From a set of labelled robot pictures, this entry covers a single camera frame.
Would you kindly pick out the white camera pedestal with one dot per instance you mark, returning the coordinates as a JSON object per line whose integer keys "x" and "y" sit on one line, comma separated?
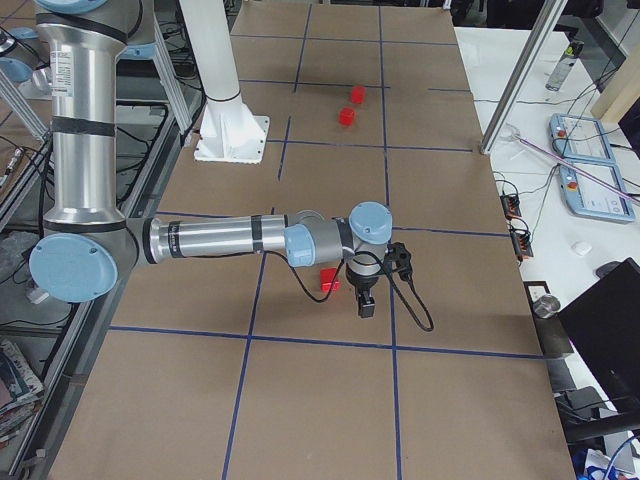
{"x": 229, "y": 132}

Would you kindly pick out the upper teach pendant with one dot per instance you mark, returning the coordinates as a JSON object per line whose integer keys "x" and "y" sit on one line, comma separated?
{"x": 581, "y": 138}

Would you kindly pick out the metal cup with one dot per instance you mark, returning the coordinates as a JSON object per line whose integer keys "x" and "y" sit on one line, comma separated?
{"x": 546, "y": 306}

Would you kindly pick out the black laptop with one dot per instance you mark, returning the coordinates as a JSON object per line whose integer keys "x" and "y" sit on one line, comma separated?
{"x": 603, "y": 326}

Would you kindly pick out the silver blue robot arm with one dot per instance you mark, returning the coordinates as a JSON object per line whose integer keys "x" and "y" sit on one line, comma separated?
{"x": 89, "y": 245}

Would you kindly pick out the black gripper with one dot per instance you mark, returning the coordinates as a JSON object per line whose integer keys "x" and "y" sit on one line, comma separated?
{"x": 363, "y": 285}

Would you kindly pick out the stack of books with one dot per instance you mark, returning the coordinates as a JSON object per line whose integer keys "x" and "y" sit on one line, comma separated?
{"x": 21, "y": 391}

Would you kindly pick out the reacher grabber stick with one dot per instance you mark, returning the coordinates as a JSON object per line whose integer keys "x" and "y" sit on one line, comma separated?
{"x": 515, "y": 135}

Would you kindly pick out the red block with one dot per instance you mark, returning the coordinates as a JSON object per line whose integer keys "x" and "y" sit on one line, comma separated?
{"x": 346, "y": 116}
{"x": 329, "y": 280}
{"x": 357, "y": 94}

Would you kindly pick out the aluminium frame post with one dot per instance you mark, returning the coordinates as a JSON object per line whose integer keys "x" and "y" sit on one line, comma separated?
{"x": 542, "y": 28}

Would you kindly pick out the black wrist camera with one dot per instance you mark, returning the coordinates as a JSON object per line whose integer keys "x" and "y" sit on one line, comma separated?
{"x": 399, "y": 258}

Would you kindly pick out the teach pendant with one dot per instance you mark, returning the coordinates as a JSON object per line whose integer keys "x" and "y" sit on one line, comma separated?
{"x": 587, "y": 199}
{"x": 581, "y": 138}

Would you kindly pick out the lower teach pendant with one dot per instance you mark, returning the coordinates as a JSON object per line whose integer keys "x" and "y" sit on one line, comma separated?
{"x": 587, "y": 199}

